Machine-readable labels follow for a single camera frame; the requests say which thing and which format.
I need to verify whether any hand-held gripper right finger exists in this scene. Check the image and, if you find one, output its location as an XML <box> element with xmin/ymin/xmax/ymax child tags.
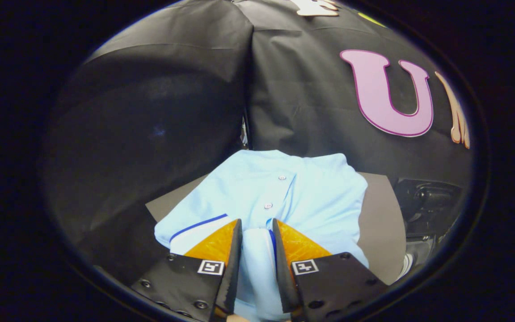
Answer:
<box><xmin>272</xmin><ymin>218</ymin><xmax>390</xmax><ymax>322</ymax></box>

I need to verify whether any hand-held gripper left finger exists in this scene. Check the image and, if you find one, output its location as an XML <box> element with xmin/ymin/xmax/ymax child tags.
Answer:
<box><xmin>130</xmin><ymin>218</ymin><xmax>243</xmax><ymax>322</ymax></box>

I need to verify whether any light blue shirt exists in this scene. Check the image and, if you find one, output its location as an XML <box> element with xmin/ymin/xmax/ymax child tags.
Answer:
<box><xmin>154</xmin><ymin>150</ymin><xmax>370</xmax><ymax>322</ymax></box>

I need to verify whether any dark washing machine lid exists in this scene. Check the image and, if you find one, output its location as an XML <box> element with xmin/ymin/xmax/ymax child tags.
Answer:
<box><xmin>394</xmin><ymin>178</ymin><xmax>464</xmax><ymax>237</ymax></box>

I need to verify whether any dark and beige cabinet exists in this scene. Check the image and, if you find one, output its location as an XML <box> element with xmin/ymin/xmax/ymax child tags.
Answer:
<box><xmin>145</xmin><ymin>172</ymin><xmax>408</xmax><ymax>287</ymax></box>

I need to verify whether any black backdrop cloth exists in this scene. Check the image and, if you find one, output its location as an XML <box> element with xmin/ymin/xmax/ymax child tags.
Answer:
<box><xmin>38</xmin><ymin>0</ymin><xmax>475</xmax><ymax>269</ymax></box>

